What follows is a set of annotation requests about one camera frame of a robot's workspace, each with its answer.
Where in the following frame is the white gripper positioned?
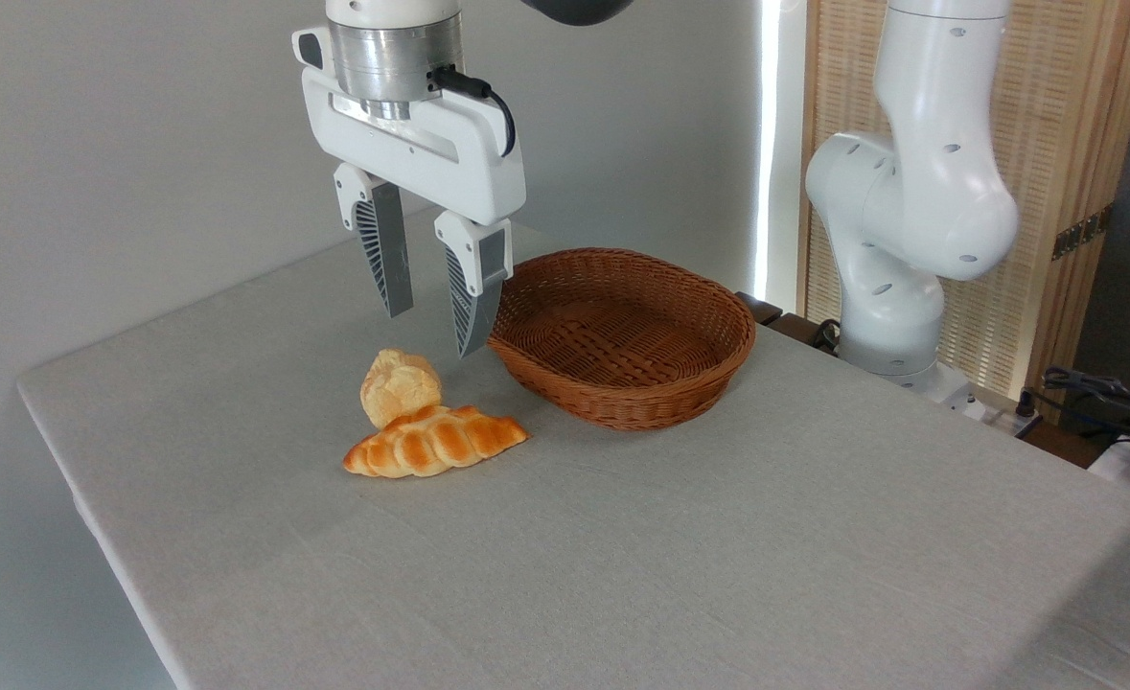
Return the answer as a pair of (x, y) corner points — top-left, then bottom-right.
(300, 67), (528, 359)

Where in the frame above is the round pale bread roll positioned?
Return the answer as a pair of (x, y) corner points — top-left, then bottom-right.
(360, 348), (444, 430)

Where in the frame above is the braided golden bread loaf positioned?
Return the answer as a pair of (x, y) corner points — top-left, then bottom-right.
(342, 403), (531, 479)

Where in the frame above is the brown woven wicker basket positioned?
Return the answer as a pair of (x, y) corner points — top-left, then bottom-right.
(486, 247), (758, 432)

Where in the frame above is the dark brown wooden block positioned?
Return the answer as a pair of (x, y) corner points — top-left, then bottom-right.
(735, 290), (785, 328)

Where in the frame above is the grey tablecloth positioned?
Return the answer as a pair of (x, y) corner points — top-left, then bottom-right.
(15, 205), (1130, 690)

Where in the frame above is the metal screen hinge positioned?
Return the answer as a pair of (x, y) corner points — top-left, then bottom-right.
(1050, 202), (1115, 262)

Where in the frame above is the wooden slatted folding screen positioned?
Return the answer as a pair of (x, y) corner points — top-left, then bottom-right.
(798, 0), (1130, 403)

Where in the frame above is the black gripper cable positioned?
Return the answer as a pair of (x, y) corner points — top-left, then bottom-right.
(427, 64), (519, 159)

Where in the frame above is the black cable bundle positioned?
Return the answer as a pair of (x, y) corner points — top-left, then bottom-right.
(1041, 365), (1130, 453)

